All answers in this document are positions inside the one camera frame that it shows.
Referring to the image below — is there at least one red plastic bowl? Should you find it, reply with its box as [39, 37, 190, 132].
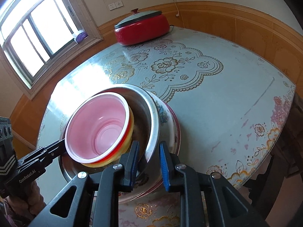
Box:
[65, 92, 130, 164]

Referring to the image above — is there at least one purple-rimmed floral plate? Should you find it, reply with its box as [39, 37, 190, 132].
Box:
[118, 92, 182, 204]

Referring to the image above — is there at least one yellow plastic bowl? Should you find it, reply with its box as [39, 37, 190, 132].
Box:
[83, 108, 134, 168]

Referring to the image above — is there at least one white wall socket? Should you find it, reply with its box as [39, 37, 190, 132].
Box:
[108, 1, 124, 11]

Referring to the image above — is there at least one purple cloth on windowsill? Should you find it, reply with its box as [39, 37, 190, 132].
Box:
[72, 30, 88, 44]

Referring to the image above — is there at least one window with metal frame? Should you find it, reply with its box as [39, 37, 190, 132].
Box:
[1, 0, 102, 98]

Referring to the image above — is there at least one wooden chair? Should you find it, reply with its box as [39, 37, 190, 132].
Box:
[244, 93, 302, 219]

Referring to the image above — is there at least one stainless steel bowl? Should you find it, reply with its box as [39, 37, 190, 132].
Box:
[59, 84, 160, 182]

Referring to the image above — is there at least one red electric cooking pot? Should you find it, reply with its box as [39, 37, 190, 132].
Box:
[114, 8, 170, 46]

